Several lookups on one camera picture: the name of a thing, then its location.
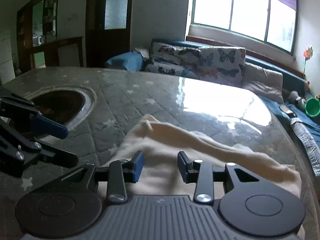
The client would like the dark wooden counter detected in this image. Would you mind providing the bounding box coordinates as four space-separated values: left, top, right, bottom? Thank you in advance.
30 36 83 68

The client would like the colourful pinwheel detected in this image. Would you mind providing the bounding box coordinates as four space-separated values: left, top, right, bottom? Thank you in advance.
301 45 314 78

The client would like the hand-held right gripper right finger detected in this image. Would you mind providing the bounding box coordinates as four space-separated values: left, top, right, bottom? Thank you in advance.
177 151 259 204

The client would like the green bucket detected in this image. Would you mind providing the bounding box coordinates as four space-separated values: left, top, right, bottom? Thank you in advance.
304 97 320 118

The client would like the teal sofa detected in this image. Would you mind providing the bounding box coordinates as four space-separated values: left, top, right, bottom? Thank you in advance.
151 39 320 178

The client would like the small grey toy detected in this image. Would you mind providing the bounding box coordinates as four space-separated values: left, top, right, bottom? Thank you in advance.
287 90 307 107

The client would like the dark wooden shelf cabinet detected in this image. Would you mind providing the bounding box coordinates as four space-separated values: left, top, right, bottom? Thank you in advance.
16 0 60 73

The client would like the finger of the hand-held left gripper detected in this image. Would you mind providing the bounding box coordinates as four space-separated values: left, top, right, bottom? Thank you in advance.
0 87 69 140
0 122 79 178

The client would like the beige towel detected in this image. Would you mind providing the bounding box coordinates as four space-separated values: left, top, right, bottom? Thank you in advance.
134 48 150 59

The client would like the cream garment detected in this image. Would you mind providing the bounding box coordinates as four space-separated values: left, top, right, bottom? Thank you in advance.
96 114 302 200

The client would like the beige cushion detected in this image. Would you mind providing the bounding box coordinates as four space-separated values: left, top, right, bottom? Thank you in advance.
244 62 284 103

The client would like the white refrigerator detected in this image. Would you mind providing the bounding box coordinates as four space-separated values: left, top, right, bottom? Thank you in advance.
0 30 15 84

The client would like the dark wooden door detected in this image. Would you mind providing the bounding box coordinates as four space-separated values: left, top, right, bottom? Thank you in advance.
86 0 134 68

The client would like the blue pillow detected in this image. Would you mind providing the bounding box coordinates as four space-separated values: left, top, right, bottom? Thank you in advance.
105 51 145 71

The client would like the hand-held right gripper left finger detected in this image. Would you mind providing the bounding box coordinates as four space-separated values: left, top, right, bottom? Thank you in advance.
61 150 145 204

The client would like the green framed window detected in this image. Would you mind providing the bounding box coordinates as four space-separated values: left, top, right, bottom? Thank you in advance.
186 0 299 54

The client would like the grey patterned cloth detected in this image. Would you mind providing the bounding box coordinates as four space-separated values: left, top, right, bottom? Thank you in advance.
290 119 320 177

